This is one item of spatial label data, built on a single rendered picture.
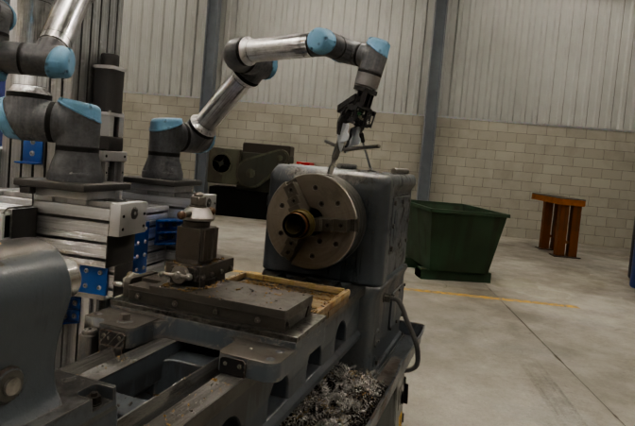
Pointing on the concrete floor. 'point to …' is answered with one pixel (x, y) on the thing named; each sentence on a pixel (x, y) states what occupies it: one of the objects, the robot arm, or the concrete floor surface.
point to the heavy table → (559, 224)
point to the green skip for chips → (453, 241)
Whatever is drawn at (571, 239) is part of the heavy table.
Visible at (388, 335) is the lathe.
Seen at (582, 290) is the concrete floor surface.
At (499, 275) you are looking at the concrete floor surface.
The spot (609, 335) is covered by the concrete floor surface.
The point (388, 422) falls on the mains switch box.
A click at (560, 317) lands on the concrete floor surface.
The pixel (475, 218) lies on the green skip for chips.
